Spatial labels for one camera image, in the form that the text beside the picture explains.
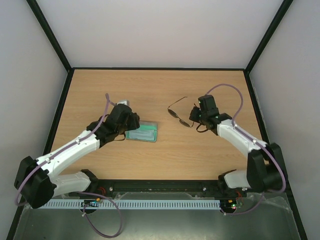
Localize grey glasses case green lining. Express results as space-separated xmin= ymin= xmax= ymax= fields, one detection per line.
xmin=125 ymin=121 xmax=158 ymax=143

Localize black sunglasses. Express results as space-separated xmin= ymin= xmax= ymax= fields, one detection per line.
xmin=167 ymin=96 xmax=195 ymax=128

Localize light blue cleaning cloth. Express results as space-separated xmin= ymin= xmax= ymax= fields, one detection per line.
xmin=128 ymin=130 xmax=155 ymax=142

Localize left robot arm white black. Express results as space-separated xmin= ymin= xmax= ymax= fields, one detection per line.
xmin=14 ymin=102 xmax=140 ymax=209

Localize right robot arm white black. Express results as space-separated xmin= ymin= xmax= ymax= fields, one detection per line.
xmin=189 ymin=95 xmax=288 ymax=196

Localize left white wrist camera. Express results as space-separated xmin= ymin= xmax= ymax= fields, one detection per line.
xmin=117 ymin=99 xmax=130 ymax=106

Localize black aluminium front rail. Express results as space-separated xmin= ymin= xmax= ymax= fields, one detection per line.
xmin=24 ymin=177 xmax=291 ymax=198

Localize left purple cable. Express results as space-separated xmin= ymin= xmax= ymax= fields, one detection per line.
xmin=15 ymin=93 xmax=124 ymax=238

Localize light blue slotted cable duct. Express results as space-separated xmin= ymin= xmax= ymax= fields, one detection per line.
xmin=41 ymin=199 xmax=221 ymax=210

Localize black enclosure frame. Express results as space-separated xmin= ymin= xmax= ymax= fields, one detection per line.
xmin=6 ymin=0 xmax=308 ymax=240

